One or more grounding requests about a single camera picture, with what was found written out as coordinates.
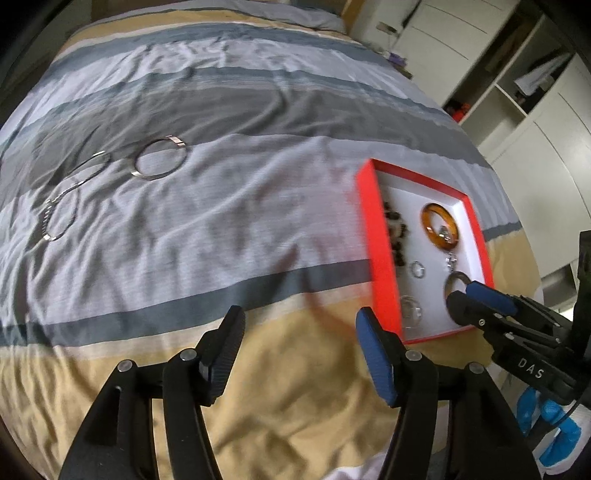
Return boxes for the silver double ring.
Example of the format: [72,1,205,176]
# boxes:
[399,295,424,326]

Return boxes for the amber bangle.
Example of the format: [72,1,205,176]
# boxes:
[420,202,462,252]

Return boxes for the person's right hand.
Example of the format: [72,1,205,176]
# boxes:
[517,388,583,468]

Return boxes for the gold twisted bracelet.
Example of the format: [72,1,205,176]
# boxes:
[444,272,474,303]

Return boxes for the hanging clothes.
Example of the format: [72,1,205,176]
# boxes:
[512,53,568,95]

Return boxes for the silver bangle with clasp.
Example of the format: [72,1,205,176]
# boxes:
[130,135,189,178]

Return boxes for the black and white bead bracelet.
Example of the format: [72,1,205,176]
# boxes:
[382,200,409,268]

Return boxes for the bedside table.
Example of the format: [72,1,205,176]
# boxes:
[379,46,416,79]

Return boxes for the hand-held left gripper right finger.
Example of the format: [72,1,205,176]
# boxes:
[355,307,541,480]

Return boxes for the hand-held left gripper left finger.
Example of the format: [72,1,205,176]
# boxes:
[60,305,246,480]

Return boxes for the striped duvet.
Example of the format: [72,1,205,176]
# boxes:
[0,0,541,480]

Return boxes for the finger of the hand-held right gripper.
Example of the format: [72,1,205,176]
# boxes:
[445,291,555,352]
[464,281,574,334]

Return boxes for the grey pillow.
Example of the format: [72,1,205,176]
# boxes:
[259,0,348,34]

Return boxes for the white wardrobe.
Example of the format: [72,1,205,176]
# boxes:
[360,0,591,315]

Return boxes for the red cardboard box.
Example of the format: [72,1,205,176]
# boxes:
[355,158,496,346]

